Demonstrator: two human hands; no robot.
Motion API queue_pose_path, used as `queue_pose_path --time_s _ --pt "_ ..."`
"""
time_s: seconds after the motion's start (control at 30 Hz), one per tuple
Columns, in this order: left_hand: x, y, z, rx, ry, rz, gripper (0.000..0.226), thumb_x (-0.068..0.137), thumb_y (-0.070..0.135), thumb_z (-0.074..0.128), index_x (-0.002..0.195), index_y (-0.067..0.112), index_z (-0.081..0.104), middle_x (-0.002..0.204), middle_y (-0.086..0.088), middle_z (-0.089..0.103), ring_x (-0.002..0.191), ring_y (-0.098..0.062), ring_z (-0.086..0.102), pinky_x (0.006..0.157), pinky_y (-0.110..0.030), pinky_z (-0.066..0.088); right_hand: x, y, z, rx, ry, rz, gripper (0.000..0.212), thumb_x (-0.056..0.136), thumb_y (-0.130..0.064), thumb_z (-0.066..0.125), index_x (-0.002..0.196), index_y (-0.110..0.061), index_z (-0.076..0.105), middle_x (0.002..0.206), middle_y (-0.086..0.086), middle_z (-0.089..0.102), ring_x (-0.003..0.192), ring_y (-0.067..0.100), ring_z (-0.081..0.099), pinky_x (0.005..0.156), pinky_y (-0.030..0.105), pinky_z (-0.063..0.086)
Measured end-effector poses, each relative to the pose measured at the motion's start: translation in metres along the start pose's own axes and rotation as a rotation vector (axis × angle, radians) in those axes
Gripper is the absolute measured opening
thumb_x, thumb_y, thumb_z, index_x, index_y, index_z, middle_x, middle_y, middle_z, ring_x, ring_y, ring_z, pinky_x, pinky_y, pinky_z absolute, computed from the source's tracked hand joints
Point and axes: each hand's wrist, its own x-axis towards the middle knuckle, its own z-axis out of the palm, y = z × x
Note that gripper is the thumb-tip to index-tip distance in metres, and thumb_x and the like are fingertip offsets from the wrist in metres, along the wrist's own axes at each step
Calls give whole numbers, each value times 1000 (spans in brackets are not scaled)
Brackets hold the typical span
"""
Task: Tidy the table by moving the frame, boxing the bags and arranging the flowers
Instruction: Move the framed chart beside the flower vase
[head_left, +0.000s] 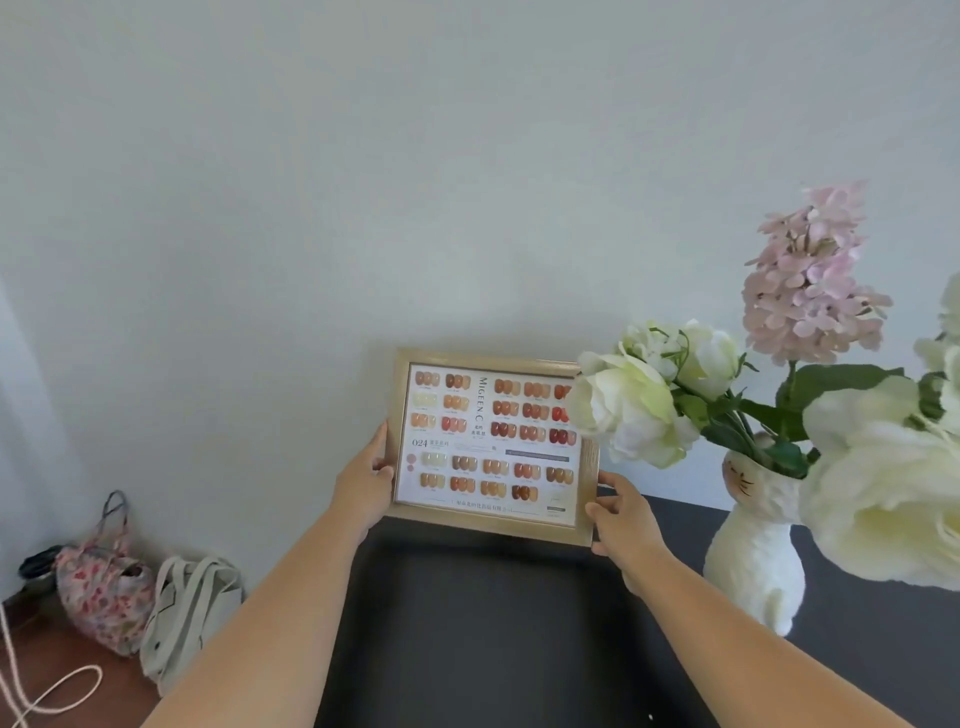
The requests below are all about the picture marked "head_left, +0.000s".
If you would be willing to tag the white cat-shaped vase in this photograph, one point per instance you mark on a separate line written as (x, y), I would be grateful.
(754, 547)

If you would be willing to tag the black round object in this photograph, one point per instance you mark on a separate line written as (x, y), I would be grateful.
(37, 562)

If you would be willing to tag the black open box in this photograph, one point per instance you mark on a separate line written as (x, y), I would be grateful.
(487, 630)

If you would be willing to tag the person's left hand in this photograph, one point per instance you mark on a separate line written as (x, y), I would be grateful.
(358, 487)

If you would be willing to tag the green artificial leaves and stems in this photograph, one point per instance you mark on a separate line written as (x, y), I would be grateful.
(780, 420)

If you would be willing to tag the pink artificial flower spray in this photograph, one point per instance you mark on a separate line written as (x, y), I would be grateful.
(810, 292)

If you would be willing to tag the huge white artificial flower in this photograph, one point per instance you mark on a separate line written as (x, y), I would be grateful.
(885, 487)

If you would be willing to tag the large white artificial rose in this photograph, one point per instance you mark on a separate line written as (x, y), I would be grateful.
(630, 409)

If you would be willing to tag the person's right thumb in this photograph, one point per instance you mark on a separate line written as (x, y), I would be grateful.
(616, 484)

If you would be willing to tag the white artificial blossom cluster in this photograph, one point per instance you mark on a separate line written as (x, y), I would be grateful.
(946, 360)

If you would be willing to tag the white artificial rose bud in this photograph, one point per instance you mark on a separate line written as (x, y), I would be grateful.
(712, 360)

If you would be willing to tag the wooden framed nail colour chart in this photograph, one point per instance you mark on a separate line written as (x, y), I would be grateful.
(491, 446)

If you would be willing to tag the person's right forearm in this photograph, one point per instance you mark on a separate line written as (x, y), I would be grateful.
(735, 660)

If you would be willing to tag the person's left forearm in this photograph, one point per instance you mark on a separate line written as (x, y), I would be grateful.
(262, 622)

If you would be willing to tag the person's right hand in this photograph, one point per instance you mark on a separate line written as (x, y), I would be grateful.
(634, 536)

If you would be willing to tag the person's left thumb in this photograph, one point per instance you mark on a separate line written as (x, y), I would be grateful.
(384, 473)

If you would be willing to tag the white canvas tote bag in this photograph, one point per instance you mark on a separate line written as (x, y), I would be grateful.
(187, 619)

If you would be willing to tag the small white-green artificial flower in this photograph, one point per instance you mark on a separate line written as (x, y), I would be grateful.
(652, 346)

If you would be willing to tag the pink floral fabric bag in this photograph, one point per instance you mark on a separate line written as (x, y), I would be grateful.
(105, 596)

